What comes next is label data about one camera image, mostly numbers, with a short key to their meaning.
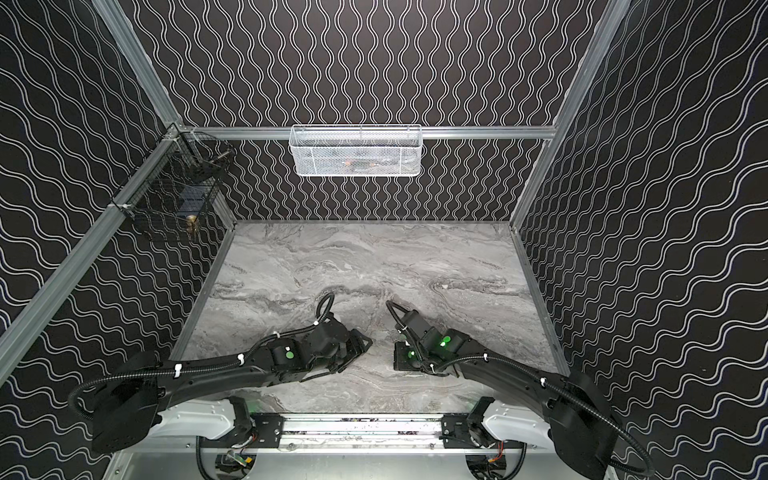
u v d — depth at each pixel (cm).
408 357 70
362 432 76
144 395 41
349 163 94
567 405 41
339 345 61
